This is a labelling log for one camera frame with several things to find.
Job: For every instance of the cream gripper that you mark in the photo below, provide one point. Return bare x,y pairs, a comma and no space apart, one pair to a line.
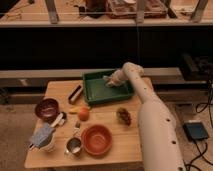
117,78

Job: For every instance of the green plastic tray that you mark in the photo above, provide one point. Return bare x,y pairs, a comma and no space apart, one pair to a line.
96,92

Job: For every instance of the grey blue towel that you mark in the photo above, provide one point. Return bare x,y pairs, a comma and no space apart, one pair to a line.
108,81

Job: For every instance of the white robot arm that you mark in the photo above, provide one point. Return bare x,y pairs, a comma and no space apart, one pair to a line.
159,143

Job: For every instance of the brown pinecone toy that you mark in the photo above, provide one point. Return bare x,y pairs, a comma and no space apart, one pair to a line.
123,116

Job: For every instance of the black scrub brush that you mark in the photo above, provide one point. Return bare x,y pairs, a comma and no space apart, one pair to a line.
76,92

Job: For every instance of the orange fruit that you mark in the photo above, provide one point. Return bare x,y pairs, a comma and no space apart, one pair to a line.
83,114

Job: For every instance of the yellow banana toy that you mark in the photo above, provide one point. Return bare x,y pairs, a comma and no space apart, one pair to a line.
74,110

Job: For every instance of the wooden table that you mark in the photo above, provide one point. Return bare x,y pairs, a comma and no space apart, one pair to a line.
125,140

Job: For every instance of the small dark green object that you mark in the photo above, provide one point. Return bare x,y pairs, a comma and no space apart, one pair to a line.
78,124

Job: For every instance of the orange bowl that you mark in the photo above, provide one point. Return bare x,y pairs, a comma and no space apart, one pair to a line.
96,140

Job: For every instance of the dark red bowl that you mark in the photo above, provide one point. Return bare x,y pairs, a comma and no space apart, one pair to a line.
47,110

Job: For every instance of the metal cup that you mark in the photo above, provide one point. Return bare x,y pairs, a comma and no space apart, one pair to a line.
73,146

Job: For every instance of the black foot pedal box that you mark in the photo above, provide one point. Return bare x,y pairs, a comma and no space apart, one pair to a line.
195,131

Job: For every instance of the blue grey cloth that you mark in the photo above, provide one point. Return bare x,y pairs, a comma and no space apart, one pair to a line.
42,137

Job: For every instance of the white mug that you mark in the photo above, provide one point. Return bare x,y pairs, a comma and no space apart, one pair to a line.
46,145

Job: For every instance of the white black handled tool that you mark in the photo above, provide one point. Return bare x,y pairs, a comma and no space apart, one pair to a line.
60,120

